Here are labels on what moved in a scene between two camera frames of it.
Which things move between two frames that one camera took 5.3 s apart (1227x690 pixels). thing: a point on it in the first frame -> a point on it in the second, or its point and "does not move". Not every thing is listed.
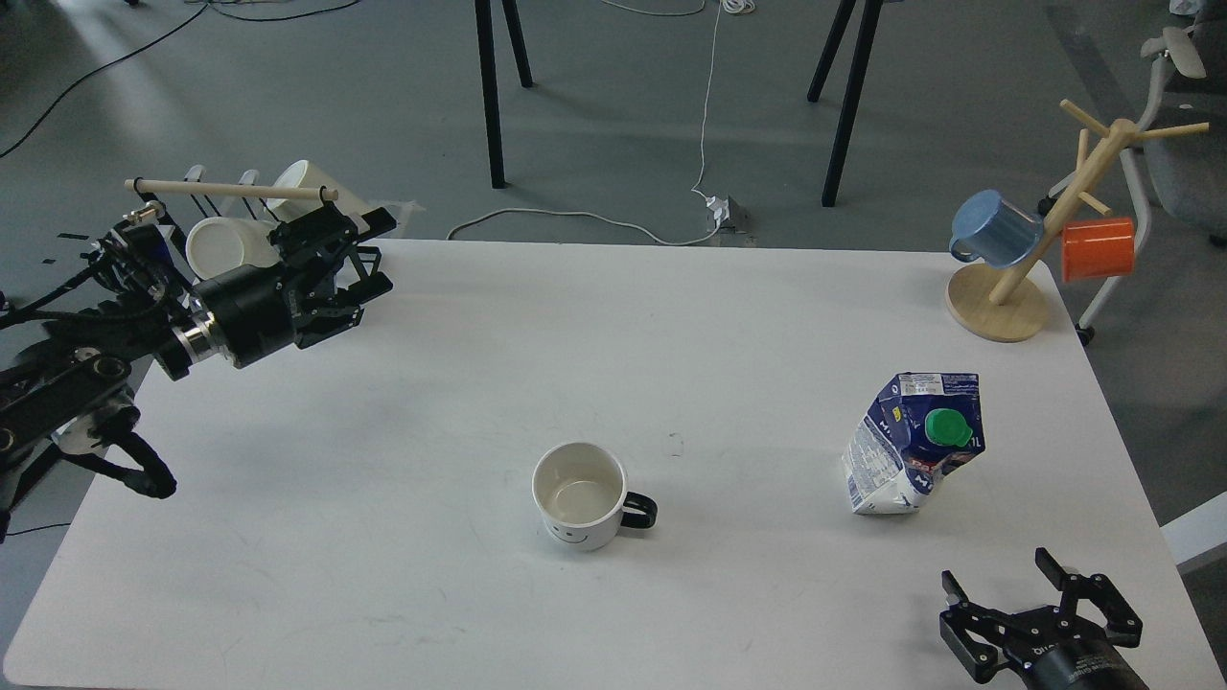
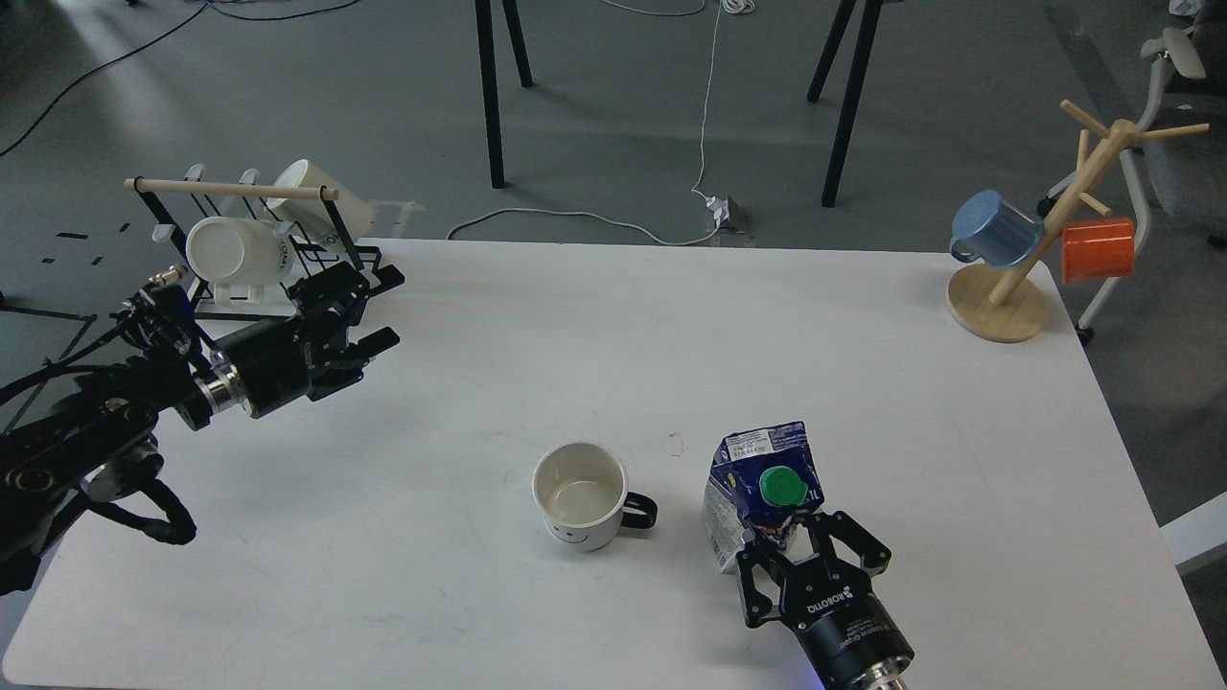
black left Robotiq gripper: [257, 309] -> [276, 363]
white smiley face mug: [581, 494] does not move
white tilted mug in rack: [303, 173] does not move
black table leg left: [490, 81] does not move
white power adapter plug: [720, 208] does not move
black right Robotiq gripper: [1060, 655] -> [849, 635]
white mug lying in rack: [218, 244] does not move
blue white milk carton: [919, 428] -> [759, 478]
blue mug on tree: [988, 228] does not move
